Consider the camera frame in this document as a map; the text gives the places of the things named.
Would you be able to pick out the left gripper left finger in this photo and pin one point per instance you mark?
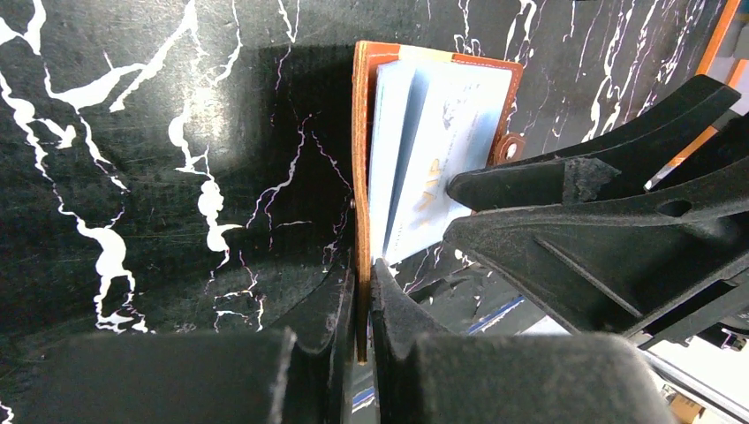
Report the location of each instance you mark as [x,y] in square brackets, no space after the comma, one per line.
[296,370]

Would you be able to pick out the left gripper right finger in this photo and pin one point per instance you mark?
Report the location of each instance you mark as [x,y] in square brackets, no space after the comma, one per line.
[427,374]

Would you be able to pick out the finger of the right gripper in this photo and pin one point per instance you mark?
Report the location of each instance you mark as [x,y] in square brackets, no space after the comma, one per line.
[612,166]
[670,263]

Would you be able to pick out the white VIP credit card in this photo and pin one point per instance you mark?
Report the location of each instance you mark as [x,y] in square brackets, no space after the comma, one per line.
[432,121]

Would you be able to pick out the orange leather card holder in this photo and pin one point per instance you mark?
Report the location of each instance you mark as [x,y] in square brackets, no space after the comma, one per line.
[506,147]

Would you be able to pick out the orange wooden shelf rack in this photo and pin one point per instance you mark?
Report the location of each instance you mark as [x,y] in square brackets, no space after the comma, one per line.
[725,59]

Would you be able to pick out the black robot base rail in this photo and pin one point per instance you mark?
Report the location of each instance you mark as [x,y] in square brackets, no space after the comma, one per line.
[475,301]

